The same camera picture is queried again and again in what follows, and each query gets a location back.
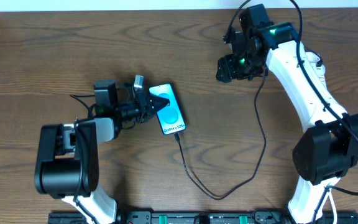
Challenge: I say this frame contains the black charger cable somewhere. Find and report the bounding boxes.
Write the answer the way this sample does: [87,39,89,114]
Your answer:
[173,49,324,200]

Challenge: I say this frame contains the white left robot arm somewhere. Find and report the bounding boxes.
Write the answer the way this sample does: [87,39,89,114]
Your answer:
[34,77,170,223]

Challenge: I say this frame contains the white power cord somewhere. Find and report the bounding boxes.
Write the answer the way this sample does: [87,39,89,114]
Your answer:
[326,191,339,224]

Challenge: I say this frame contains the white power strip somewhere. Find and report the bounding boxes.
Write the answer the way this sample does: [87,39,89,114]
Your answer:
[306,50,327,87]

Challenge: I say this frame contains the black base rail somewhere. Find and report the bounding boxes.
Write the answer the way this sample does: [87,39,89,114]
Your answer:
[47,210,358,224]

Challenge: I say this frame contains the blue smartphone lit screen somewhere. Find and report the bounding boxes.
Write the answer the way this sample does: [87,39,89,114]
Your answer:
[149,83,186,135]

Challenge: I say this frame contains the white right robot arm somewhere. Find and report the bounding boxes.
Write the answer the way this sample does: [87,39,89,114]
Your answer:
[216,4,358,223]

